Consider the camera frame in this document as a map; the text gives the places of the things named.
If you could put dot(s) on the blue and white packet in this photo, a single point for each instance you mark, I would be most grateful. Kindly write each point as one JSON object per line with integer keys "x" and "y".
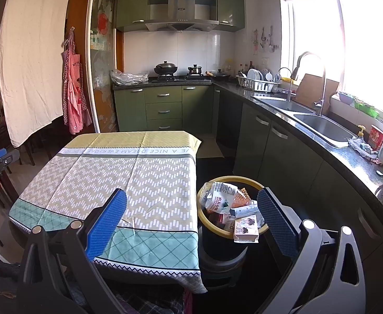
{"x": 245, "y": 210}

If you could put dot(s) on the yellow rimmed trash bin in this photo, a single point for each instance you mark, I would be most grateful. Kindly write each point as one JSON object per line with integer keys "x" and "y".
{"x": 224, "y": 252}

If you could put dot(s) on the dark wooden chair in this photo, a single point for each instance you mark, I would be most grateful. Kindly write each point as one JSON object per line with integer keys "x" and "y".
{"x": 6, "y": 186}

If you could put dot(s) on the clear plastic bag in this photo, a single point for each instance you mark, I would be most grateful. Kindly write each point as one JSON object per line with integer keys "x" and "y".
{"x": 127, "y": 78}

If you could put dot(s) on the printed glass sliding door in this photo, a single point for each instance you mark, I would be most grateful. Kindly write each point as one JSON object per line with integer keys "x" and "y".
{"x": 103, "y": 55}

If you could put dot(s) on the black stone countertop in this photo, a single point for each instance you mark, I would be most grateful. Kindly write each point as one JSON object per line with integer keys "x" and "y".
{"x": 348, "y": 163}

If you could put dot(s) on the yellow green patterned tablecloth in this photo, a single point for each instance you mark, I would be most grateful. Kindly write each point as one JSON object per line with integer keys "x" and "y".
{"x": 112, "y": 170}

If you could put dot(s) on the tall steel faucet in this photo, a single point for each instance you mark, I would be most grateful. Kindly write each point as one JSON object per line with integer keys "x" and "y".
{"x": 324, "y": 85}

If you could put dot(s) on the white hanging sheet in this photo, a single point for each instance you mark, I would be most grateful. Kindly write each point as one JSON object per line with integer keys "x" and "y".
{"x": 31, "y": 55}

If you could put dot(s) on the grey dish rag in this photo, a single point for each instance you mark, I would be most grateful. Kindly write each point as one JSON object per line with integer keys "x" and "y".
{"x": 361, "y": 148}

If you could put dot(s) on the small grey bowl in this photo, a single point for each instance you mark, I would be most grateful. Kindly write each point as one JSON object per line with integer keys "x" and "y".
{"x": 345, "y": 97}

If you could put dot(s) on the green sink base cabinet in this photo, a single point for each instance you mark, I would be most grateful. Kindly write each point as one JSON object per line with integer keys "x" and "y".
{"x": 276, "y": 157}

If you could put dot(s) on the yellow soap pump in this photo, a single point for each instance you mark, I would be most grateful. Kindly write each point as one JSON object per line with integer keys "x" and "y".
{"x": 361, "y": 131}

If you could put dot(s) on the plaid cloth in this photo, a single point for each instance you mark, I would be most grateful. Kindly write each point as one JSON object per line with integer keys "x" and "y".
{"x": 139, "y": 302}

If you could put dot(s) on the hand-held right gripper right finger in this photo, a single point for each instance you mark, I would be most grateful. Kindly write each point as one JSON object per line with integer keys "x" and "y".
{"x": 278, "y": 222}

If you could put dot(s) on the kitchen window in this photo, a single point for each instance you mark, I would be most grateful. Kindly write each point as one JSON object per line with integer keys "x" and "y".
{"x": 358, "y": 45}

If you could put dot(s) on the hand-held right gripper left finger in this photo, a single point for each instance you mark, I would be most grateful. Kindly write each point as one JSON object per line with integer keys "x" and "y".
{"x": 108, "y": 225}

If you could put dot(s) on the hanging kitchen utensils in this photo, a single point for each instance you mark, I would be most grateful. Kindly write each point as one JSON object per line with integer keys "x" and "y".
{"x": 266, "y": 41}

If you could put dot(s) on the small printed carton box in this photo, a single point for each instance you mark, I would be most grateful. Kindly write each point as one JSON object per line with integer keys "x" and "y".
{"x": 245, "y": 229}

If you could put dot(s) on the small steel faucet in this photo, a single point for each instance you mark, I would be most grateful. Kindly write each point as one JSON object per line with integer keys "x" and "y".
{"x": 288, "y": 81}

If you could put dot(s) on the white wall outlet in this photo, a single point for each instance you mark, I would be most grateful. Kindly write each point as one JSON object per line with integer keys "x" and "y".
{"x": 266, "y": 61}

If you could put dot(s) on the clear plastic wrap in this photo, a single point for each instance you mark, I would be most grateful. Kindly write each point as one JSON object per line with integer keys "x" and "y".
{"x": 206, "y": 194}

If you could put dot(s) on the red checked apron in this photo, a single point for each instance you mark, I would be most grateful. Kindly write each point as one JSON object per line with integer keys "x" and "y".
{"x": 75, "y": 88}

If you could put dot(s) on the dark cloth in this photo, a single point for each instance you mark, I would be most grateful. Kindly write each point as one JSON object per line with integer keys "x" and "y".
{"x": 0, "y": 284}

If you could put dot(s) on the white dish rack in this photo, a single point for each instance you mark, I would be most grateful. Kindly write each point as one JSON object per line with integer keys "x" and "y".
{"x": 256, "y": 83}

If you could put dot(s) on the steel range hood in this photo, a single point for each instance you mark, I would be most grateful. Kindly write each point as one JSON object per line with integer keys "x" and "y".
{"x": 181, "y": 13}

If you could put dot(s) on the wooden cutting board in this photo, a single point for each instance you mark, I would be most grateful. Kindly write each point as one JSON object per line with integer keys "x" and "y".
{"x": 312, "y": 90}

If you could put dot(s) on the steel double sink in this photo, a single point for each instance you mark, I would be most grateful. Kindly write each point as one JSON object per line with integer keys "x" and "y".
{"x": 322, "y": 127}

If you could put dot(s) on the green wall cabinet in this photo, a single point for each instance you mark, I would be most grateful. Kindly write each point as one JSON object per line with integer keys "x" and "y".
{"x": 230, "y": 6}

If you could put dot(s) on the green drawer base cabinet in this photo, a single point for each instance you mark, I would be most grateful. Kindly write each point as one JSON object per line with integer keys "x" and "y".
{"x": 162, "y": 108}

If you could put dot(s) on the orange blister pack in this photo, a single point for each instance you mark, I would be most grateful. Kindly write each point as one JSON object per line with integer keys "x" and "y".
{"x": 242, "y": 198}

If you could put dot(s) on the gas stove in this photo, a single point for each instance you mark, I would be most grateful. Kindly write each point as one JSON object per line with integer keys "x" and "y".
{"x": 178, "y": 78}

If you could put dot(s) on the red printed cup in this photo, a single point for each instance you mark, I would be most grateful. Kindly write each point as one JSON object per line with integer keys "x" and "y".
{"x": 378, "y": 137}

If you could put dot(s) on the small black pot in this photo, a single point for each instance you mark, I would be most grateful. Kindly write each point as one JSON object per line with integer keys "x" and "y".
{"x": 194, "y": 70}

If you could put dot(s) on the black frying pan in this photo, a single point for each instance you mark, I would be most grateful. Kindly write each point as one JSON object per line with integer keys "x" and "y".
{"x": 220, "y": 75}

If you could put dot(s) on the black wok with lid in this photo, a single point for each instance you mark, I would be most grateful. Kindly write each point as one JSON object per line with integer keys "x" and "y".
{"x": 166, "y": 68}

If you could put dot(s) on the green plastic basket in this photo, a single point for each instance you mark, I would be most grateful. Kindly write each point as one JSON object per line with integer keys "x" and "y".
{"x": 368, "y": 109}

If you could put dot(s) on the white green printed pouch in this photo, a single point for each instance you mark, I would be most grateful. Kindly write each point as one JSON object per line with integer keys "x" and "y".
{"x": 222, "y": 198}

